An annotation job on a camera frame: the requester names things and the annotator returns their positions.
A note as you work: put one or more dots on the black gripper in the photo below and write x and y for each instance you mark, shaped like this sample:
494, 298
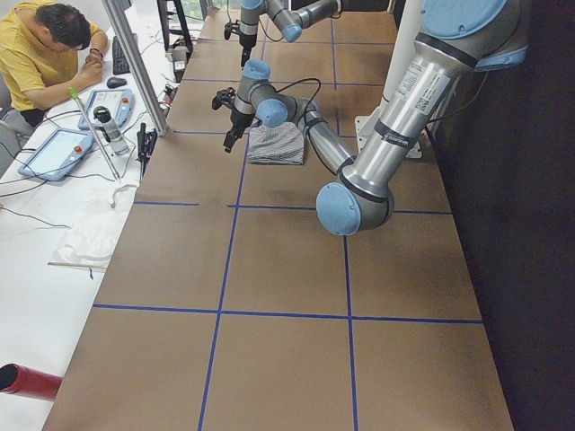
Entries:
246, 44
236, 120

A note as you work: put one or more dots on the navy white striped polo shirt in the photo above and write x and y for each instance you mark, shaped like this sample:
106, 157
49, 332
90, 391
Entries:
283, 145

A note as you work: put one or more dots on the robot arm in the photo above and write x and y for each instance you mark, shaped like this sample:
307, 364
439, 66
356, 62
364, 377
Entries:
289, 23
455, 38

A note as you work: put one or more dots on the black folded tripod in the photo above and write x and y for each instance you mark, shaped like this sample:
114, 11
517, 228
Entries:
145, 146

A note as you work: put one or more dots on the far teach pendant tablet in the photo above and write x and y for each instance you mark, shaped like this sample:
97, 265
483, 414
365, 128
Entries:
119, 103

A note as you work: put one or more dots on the teach pendant tablet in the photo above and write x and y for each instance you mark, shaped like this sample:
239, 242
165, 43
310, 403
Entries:
58, 155
119, 103

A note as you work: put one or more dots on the black keyboard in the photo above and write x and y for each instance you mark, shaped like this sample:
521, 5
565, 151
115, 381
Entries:
120, 64

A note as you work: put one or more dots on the black computer mouse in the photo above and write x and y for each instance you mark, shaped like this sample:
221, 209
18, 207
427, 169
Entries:
115, 82

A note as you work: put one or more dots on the clear water bottle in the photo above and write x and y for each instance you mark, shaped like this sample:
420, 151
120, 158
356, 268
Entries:
110, 130

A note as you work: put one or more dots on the silver metal rod tool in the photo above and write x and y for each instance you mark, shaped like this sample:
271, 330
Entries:
75, 97

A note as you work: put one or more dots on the near teach pendant tablet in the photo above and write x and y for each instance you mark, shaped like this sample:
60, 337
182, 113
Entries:
58, 155

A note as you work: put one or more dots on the clear plastic bag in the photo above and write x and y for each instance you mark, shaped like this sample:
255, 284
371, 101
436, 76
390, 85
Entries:
93, 236

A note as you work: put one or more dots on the person in yellow shirt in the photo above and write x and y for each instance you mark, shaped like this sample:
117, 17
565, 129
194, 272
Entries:
46, 49

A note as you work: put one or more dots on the red cylinder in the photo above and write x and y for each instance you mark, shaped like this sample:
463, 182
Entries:
26, 382

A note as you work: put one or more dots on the aluminium camera mast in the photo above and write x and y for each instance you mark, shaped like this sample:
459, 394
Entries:
123, 31

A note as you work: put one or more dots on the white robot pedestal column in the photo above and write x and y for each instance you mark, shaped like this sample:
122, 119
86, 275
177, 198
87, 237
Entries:
403, 53

